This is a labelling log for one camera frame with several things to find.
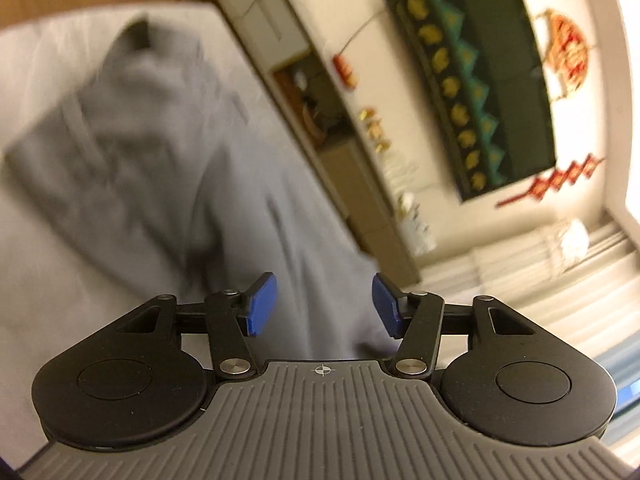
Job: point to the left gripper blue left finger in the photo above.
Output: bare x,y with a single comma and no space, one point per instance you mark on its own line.
231,317

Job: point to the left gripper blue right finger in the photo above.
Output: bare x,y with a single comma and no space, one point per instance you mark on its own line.
414,320

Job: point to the grey trousers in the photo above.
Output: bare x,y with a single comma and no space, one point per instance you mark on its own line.
154,172

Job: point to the white storage box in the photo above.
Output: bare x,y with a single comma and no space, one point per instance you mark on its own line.
417,235

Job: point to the glass cups set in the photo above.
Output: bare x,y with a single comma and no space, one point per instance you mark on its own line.
398,172

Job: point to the white lace curtain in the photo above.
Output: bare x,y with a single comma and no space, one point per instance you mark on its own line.
580,285

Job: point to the red Chinese knot ornament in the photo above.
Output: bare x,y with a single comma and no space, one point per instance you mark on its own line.
554,182

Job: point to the gold incense burner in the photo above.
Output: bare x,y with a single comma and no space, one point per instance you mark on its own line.
375,130

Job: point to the red fruit plate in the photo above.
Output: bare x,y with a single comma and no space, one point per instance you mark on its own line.
345,72

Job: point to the long grey TV cabinet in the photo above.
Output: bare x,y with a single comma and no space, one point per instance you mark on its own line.
278,37

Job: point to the wall-mounted television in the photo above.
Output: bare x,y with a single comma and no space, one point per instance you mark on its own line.
481,71

